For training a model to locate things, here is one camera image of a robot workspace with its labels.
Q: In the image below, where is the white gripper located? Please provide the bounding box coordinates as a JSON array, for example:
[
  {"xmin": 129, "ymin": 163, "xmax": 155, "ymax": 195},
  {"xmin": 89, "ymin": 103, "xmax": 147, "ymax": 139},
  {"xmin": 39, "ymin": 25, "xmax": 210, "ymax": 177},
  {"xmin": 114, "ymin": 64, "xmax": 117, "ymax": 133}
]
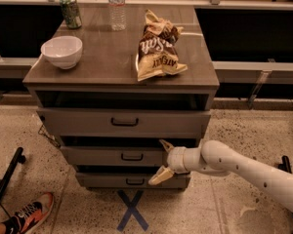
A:
[{"xmin": 148, "ymin": 139, "xmax": 188, "ymax": 185}]

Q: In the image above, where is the grey drawer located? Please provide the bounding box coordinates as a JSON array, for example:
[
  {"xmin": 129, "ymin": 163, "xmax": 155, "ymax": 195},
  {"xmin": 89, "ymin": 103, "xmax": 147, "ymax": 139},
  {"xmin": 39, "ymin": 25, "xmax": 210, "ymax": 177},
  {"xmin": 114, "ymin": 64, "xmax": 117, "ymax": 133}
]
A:
[
  {"xmin": 61, "ymin": 146, "xmax": 168, "ymax": 167},
  {"xmin": 76, "ymin": 173, "xmax": 190, "ymax": 189},
  {"xmin": 37, "ymin": 108, "xmax": 210, "ymax": 138}
]

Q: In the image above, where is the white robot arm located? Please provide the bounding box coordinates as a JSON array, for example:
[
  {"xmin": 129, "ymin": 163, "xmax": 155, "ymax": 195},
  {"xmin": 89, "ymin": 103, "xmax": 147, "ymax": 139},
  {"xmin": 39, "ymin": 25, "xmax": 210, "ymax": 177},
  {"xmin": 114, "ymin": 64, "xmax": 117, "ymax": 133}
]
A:
[{"xmin": 148, "ymin": 139, "xmax": 293, "ymax": 213}]

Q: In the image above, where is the grey drawer cabinet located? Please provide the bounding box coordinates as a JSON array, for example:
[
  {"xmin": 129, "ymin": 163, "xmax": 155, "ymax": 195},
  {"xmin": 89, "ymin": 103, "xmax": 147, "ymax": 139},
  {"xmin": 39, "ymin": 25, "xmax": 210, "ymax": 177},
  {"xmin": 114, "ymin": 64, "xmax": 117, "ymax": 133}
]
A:
[{"xmin": 23, "ymin": 5, "xmax": 219, "ymax": 176}]

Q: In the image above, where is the grey bottom drawer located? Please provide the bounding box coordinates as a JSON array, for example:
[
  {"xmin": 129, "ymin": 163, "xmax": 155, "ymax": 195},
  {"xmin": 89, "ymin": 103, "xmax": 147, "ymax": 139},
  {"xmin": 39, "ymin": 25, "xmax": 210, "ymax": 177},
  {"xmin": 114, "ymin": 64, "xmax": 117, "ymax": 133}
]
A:
[{"xmin": 76, "ymin": 173, "xmax": 190, "ymax": 189}]

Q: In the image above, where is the grey top drawer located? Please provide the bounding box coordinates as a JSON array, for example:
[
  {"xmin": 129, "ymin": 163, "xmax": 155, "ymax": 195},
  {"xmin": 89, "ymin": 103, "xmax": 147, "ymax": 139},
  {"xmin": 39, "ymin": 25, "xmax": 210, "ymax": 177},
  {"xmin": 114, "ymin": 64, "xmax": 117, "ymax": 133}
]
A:
[{"xmin": 37, "ymin": 108, "xmax": 210, "ymax": 138}]

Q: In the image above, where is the blue tape cross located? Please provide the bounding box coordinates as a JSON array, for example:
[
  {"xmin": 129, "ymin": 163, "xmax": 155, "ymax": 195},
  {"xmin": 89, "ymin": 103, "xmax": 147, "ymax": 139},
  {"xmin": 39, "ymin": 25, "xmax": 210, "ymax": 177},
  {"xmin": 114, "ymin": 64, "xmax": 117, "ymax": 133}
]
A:
[{"xmin": 117, "ymin": 190, "xmax": 148, "ymax": 231}]

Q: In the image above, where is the brown chip bag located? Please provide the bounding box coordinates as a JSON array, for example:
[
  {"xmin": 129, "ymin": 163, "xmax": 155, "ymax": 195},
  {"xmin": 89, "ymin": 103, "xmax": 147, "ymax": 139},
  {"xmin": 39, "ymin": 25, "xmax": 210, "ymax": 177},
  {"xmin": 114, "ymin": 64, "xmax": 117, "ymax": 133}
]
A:
[{"xmin": 137, "ymin": 10, "xmax": 188, "ymax": 81}]

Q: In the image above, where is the black left stand leg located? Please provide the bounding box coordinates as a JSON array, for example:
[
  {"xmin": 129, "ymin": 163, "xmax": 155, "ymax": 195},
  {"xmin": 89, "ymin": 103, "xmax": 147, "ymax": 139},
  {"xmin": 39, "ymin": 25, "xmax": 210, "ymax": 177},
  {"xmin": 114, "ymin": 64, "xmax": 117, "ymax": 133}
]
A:
[{"xmin": 0, "ymin": 147, "xmax": 26, "ymax": 203}]

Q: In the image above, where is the white bowl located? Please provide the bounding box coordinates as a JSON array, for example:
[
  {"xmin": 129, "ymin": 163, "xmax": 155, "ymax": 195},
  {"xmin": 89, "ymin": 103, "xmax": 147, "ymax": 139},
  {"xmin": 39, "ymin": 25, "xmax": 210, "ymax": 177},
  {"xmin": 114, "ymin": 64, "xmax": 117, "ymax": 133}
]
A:
[{"xmin": 40, "ymin": 36, "xmax": 83, "ymax": 69}]

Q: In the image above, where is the orange black sneaker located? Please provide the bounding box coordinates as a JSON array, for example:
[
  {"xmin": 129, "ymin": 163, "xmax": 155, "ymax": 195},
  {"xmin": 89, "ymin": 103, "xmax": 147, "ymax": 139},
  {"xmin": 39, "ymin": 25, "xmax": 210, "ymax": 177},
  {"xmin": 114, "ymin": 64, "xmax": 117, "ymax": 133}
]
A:
[{"xmin": 7, "ymin": 192, "xmax": 54, "ymax": 234}]

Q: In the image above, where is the clear plastic water bottle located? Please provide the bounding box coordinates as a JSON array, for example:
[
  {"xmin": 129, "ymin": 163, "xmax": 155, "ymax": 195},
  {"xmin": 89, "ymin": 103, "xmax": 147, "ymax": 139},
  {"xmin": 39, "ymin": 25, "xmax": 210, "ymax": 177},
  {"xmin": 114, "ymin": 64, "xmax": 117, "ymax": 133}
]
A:
[{"xmin": 108, "ymin": 0, "xmax": 126, "ymax": 31}]

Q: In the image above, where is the green soda can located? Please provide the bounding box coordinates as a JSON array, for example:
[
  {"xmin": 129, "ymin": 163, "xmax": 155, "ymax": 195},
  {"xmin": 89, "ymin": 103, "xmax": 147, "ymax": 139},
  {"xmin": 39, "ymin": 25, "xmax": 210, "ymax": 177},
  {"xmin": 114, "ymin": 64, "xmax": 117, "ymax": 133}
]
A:
[{"xmin": 60, "ymin": 0, "xmax": 82, "ymax": 29}]

